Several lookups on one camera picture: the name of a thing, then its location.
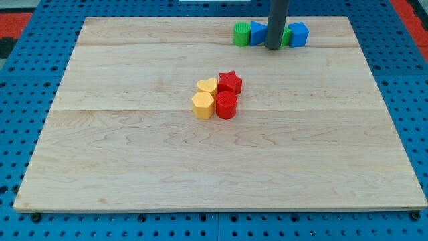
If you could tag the yellow hexagon block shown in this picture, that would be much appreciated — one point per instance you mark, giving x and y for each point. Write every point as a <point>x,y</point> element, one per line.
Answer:
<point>203,105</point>

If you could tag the yellow heart block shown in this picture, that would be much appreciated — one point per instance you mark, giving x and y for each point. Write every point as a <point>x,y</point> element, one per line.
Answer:
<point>210,85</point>

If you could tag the red cylinder block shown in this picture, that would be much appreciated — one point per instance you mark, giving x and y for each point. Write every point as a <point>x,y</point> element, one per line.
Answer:
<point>226,105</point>

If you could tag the red star block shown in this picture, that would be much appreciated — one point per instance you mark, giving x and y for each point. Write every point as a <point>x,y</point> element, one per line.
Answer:
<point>230,81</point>

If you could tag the green cylinder block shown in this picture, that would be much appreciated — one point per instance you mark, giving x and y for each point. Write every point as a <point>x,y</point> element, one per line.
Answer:
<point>241,33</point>

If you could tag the light wooden board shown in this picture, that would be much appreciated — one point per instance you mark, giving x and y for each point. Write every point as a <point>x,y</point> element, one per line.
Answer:
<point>311,131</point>

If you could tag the blue triangle block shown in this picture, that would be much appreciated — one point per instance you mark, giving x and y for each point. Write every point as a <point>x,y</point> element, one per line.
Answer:
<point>258,33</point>

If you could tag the green block behind rod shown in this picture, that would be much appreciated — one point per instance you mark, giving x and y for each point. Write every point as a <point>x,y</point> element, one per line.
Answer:
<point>286,36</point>

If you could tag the blue cube block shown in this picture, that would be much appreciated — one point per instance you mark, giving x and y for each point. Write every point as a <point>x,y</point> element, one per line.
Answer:
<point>299,34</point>

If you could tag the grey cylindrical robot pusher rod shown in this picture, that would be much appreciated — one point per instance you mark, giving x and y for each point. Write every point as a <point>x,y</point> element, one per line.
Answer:
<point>276,23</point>

